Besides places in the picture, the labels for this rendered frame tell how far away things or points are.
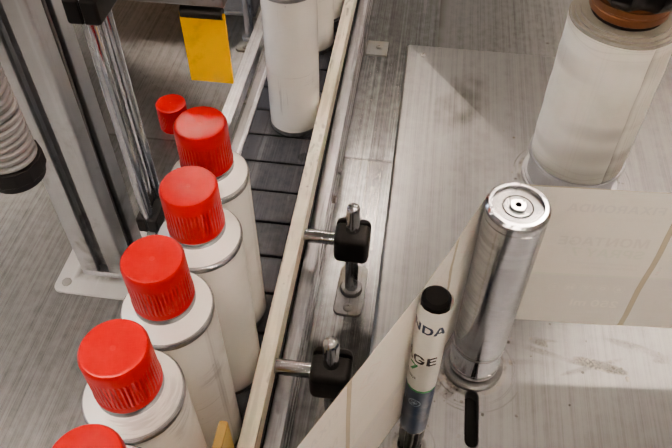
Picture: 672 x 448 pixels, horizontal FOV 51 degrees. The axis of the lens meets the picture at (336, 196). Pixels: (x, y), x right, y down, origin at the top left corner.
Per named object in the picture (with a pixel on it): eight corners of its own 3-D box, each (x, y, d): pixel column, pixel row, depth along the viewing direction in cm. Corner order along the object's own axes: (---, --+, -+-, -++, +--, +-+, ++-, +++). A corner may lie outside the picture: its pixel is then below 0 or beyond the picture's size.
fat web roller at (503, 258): (502, 396, 52) (562, 238, 39) (441, 388, 53) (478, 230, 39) (501, 343, 56) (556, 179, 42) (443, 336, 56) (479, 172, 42)
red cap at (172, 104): (157, 134, 79) (151, 111, 77) (163, 114, 82) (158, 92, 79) (187, 134, 79) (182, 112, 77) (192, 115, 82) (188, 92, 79)
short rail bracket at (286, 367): (347, 438, 55) (349, 363, 47) (269, 427, 56) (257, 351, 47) (352, 400, 58) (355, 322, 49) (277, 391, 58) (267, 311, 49)
